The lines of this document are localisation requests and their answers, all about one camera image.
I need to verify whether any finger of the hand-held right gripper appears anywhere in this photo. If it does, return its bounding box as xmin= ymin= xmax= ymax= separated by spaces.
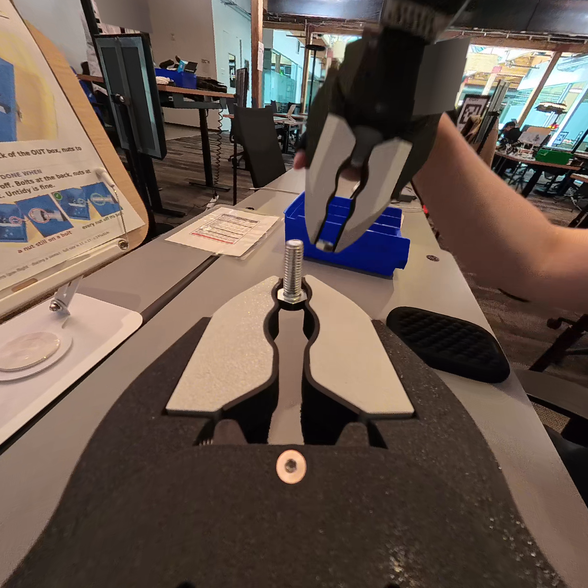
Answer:
xmin=332 ymin=138 xmax=414 ymax=253
xmin=304 ymin=114 xmax=359 ymax=248

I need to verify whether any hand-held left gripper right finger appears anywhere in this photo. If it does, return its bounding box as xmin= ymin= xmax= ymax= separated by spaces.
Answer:
xmin=301 ymin=275 xmax=416 ymax=421

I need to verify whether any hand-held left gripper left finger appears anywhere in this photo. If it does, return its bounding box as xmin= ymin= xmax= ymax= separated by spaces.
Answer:
xmin=164 ymin=276 xmax=282 ymax=421

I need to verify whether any blue plastic bin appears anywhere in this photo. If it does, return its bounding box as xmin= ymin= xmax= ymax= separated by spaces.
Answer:
xmin=283 ymin=190 xmax=411 ymax=277

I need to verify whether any steel hex bolt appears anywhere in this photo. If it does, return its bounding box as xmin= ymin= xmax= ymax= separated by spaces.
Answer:
xmin=278 ymin=239 xmax=309 ymax=305

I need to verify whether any person's right forearm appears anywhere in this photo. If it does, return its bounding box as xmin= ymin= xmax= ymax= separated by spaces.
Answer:
xmin=413 ymin=112 xmax=588 ymax=304

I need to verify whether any black mesh office chair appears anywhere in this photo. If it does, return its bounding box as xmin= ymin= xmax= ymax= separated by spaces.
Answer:
xmin=230 ymin=106 xmax=288 ymax=205

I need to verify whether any black textured pad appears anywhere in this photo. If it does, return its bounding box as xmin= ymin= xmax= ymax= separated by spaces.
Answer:
xmin=387 ymin=306 xmax=511 ymax=384

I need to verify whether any framed marker sign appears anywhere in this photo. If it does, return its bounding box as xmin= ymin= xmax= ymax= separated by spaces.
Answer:
xmin=457 ymin=94 xmax=493 ymax=135

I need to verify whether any paper sheet in plastic sleeve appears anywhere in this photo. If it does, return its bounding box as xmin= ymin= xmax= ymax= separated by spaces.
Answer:
xmin=164 ymin=206 xmax=282 ymax=258

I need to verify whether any white tilting board stand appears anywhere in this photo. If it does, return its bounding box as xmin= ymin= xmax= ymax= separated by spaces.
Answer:
xmin=0 ymin=168 xmax=144 ymax=444

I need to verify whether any wooden standing desk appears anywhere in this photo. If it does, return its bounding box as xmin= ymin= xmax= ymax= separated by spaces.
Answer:
xmin=78 ymin=73 xmax=239 ymax=194

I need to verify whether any blue storage crate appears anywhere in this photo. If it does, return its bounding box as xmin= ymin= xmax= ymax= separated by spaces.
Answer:
xmin=155 ymin=68 xmax=198 ymax=88

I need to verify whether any wooden display board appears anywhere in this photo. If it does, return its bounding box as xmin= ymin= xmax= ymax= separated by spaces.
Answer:
xmin=0 ymin=0 xmax=150 ymax=318

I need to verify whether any black monitor on stand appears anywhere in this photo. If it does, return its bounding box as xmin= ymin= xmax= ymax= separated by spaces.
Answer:
xmin=94 ymin=32 xmax=184 ymax=217

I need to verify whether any printed instruction sheet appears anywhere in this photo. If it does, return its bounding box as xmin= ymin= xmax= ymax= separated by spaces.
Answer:
xmin=0 ymin=0 xmax=147 ymax=292

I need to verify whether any black coiled cable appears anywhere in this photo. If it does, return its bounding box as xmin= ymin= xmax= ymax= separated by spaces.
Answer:
xmin=215 ymin=108 xmax=226 ymax=184

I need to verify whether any wooden post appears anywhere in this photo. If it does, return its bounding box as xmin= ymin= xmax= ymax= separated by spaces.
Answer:
xmin=250 ymin=0 xmax=265 ymax=108

